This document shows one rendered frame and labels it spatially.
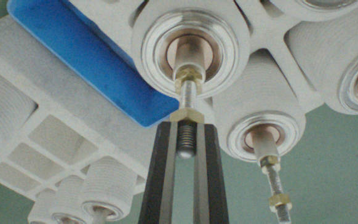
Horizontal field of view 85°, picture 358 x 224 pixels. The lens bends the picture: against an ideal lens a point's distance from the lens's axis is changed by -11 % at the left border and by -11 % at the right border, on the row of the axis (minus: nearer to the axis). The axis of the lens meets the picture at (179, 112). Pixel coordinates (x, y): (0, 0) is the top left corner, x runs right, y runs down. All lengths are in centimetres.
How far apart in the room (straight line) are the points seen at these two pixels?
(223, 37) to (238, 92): 8
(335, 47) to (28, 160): 57
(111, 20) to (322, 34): 21
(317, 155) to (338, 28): 57
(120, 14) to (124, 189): 28
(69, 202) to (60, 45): 30
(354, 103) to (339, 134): 48
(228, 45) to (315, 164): 68
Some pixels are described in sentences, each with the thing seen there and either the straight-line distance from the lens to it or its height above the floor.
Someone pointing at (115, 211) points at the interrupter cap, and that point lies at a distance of 41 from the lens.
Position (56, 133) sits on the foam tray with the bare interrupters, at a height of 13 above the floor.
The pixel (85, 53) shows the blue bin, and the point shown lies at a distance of 41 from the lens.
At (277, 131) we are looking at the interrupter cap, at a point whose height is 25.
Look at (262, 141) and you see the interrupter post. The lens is 22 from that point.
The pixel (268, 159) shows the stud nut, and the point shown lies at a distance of 21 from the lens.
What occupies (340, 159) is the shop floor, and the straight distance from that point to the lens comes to 83.
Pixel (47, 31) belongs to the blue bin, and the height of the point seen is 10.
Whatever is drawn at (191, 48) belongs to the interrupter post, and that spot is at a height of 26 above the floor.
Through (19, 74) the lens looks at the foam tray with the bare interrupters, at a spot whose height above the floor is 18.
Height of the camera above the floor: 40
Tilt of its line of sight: 49 degrees down
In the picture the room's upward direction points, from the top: 175 degrees counter-clockwise
